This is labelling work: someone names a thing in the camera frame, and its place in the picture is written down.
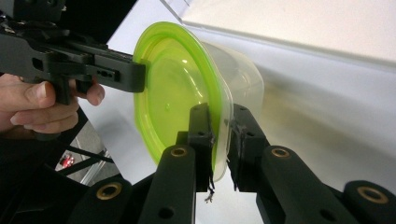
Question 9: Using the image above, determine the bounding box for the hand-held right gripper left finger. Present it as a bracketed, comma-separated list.
[176, 103, 217, 193]

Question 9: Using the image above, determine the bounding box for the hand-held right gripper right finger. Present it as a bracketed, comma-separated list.
[228, 104, 271, 193]

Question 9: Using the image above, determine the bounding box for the green plastic lid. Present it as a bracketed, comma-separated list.
[132, 21, 234, 183]

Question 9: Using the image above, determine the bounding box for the clear plastic container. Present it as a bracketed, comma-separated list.
[199, 40, 266, 183]

